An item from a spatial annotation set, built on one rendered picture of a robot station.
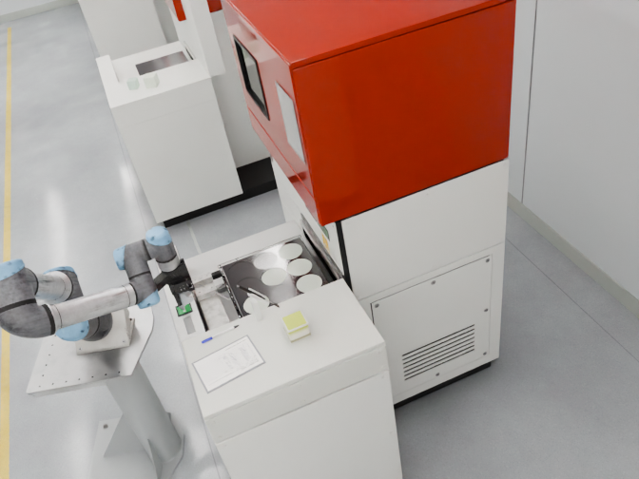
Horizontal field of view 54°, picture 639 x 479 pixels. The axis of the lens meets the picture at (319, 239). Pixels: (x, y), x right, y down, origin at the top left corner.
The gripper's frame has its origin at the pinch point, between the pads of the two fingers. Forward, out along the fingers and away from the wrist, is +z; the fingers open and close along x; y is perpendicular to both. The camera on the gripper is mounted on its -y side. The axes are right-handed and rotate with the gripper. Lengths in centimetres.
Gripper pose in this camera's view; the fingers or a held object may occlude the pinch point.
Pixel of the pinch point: (181, 307)
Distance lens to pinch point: 234.0
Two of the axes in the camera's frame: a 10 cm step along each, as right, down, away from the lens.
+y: 9.2, -3.5, 2.0
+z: 1.5, 7.6, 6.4
